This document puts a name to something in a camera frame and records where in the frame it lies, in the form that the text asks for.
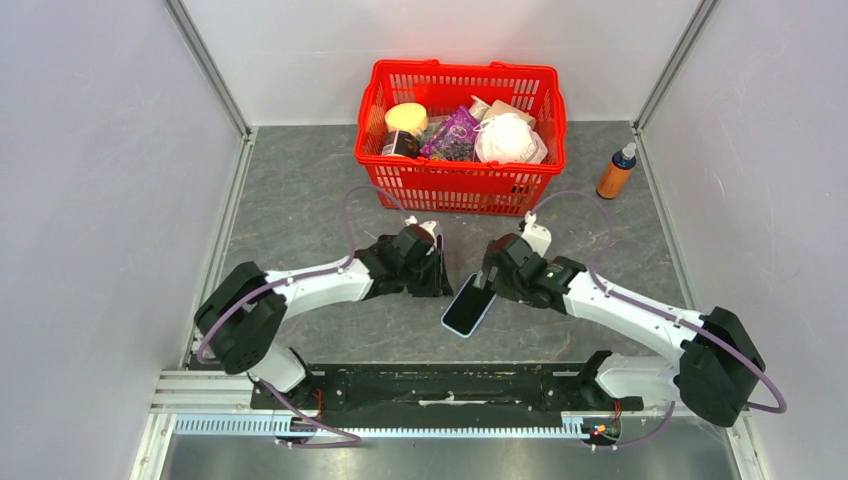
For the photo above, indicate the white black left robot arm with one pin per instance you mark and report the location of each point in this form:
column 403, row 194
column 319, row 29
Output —
column 241, row 318

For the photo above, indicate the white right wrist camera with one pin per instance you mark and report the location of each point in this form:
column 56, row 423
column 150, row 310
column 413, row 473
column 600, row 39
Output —
column 538, row 237

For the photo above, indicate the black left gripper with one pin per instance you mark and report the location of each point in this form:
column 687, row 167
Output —
column 433, row 288

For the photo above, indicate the red plastic shopping basket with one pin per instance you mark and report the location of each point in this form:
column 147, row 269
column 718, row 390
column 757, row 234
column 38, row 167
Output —
column 506, row 189

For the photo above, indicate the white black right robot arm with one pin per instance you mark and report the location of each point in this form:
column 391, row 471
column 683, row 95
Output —
column 706, row 361

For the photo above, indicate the white plastic bag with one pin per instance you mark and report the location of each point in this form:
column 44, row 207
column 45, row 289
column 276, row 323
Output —
column 507, row 138

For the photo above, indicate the light blue phone case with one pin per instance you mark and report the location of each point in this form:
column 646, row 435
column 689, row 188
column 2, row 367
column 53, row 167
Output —
column 470, row 308

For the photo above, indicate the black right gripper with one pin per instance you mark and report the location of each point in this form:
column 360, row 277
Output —
column 505, row 292

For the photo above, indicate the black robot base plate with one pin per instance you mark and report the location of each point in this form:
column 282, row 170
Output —
column 453, row 395

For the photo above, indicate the purple snack bag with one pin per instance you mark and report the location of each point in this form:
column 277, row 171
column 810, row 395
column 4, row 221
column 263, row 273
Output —
column 454, row 138

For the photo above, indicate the yellow lidded round tub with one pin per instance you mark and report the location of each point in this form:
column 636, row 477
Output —
column 409, row 117

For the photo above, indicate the black jar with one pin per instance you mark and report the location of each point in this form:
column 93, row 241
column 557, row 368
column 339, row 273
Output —
column 401, row 143

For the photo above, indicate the orange spray bottle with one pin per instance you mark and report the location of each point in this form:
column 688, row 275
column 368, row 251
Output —
column 617, row 172

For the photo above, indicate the brown paper package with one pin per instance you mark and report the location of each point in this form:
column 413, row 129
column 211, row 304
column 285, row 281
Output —
column 499, row 107

